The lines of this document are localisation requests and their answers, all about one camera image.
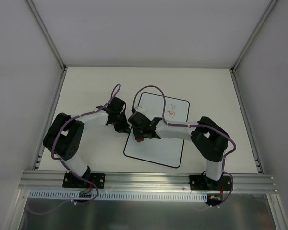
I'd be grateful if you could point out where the aluminium frame post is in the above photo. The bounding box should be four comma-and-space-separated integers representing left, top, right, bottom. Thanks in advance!
25, 0, 66, 71
231, 0, 278, 73

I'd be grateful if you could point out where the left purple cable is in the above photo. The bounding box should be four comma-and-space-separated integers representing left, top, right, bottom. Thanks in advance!
26, 83, 122, 215

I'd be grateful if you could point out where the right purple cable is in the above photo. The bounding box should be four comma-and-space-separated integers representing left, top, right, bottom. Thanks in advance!
132, 85, 238, 210

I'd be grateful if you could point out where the aluminium mounting rail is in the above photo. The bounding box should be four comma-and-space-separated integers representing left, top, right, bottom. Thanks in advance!
18, 170, 278, 194

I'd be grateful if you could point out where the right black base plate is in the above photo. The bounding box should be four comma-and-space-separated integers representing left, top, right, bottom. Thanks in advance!
189, 174, 233, 191

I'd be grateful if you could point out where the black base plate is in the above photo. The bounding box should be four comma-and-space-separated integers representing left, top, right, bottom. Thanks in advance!
189, 174, 233, 191
62, 172, 106, 189

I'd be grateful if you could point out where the right aluminium frame post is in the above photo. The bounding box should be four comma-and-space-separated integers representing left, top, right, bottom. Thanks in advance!
231, 0, 278, 73

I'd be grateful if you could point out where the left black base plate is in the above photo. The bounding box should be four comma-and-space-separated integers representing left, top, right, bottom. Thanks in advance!
62, 172, 106, 189

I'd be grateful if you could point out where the purple cable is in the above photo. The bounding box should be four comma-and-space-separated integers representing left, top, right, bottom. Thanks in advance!
132, 85, 238, 210
26, 83, 122, 215

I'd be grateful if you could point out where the white whiteboard black rim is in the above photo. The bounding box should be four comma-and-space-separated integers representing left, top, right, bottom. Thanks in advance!
123, 92, 190, 168

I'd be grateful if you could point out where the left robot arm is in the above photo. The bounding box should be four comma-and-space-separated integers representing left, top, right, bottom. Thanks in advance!
43, 97, 131, 187

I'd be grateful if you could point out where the white slotted cable duct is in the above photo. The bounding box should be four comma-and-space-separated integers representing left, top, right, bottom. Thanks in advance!
28, 190, 208, 203

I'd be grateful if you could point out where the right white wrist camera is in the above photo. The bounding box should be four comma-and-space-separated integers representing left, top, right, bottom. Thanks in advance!
134, 105, 146, 114

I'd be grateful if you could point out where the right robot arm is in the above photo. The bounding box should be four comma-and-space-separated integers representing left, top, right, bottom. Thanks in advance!
128, 112, 230, 190

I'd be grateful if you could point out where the left aluminium frame post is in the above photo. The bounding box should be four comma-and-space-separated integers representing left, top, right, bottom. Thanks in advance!
25, 0, 66, 71

